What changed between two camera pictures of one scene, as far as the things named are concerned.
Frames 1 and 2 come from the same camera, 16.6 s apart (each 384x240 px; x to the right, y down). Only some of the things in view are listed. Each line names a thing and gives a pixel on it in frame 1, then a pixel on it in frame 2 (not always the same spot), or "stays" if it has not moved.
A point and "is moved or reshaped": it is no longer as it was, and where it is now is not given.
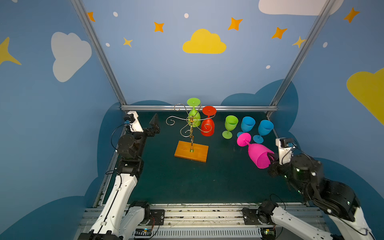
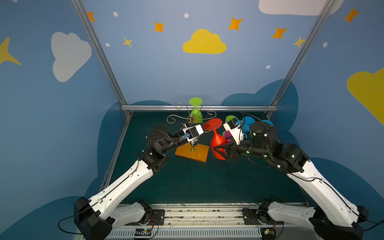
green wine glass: [194, 118] stays
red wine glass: [207, 125] to [213, 124]
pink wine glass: [258, 153] is moved or reshaped
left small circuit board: [143, 232] stays
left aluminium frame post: [99, 48] stays
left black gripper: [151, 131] to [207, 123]
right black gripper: [274, 168] to [229, 149]
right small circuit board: [268, 233] stays
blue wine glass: [247, 123] stays
